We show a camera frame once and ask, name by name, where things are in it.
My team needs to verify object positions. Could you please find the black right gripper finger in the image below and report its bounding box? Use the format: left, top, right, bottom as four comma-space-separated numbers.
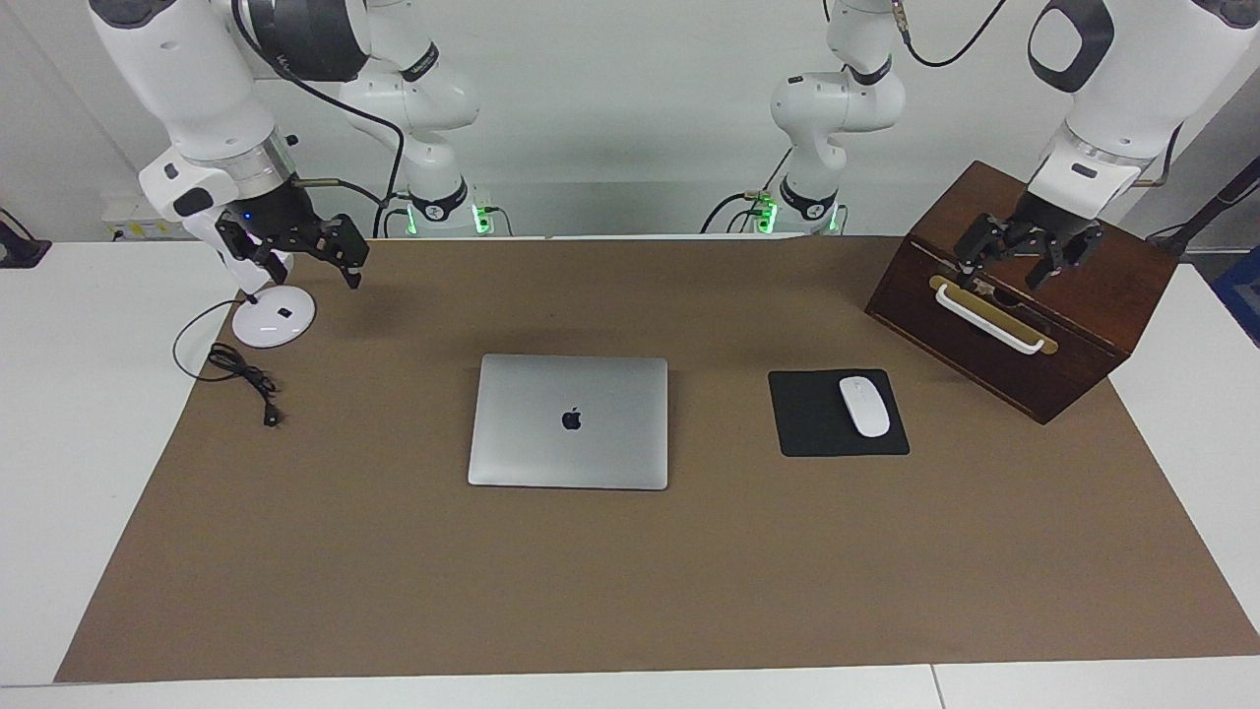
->
215, 219, 291, 282
317, 214, 370, 289

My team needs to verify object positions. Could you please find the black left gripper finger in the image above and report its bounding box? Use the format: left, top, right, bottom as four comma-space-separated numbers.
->
1026, 225, 1105, 291
952, 212, 1010, 290

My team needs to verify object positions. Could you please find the grey laptop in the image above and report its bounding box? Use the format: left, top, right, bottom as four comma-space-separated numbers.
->
468, 354, 669, 491

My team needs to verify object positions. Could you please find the dark wooden box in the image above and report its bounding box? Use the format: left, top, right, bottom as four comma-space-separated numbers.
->
864, 161, 1179, 425

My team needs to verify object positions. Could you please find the white desk lamp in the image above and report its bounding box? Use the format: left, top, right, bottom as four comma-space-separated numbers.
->
221, 246, 317, 349

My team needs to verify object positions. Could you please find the white power strip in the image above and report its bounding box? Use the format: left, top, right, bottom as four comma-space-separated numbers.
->
103, 197, 183, 242

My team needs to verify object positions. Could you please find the black stand pole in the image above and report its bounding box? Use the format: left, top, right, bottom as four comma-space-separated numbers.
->
1147, 156, 1260, 259

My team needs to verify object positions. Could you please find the blue object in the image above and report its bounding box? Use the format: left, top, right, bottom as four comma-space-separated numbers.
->
1213, 246, 1260, 348

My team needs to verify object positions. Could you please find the white computer mouse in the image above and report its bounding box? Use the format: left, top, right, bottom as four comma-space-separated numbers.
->
839, 376, 891, 438

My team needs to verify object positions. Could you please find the black device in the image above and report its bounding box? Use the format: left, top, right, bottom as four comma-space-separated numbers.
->
0, 210, 50, 269

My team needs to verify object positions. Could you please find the black mouse pad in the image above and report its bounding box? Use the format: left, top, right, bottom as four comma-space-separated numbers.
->
768, 369, 911, 458

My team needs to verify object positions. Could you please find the brown table mat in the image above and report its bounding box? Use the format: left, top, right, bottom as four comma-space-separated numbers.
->
54, 234, 1260, 683

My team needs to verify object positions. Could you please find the white box handle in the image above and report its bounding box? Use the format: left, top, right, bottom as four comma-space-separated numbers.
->
935, 284, 1046, 355

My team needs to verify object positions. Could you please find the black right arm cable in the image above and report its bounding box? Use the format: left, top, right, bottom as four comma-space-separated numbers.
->
231, 0, 407, 239

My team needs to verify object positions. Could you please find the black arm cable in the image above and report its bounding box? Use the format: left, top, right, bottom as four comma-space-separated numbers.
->
891, 0, 1182, 188
231, 0, 407, 239

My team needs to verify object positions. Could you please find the gold handle plate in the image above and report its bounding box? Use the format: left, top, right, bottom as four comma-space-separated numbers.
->
928, 276, 1059, 355

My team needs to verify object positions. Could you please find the black lamp power cable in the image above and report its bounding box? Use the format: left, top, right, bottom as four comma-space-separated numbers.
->
173, 298, 282, 429

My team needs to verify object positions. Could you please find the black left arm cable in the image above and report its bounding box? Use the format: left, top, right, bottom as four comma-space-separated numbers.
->
891, 0, 1182, 188

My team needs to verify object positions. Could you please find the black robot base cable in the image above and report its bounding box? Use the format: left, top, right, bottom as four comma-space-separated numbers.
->
701, 148, 793, 234

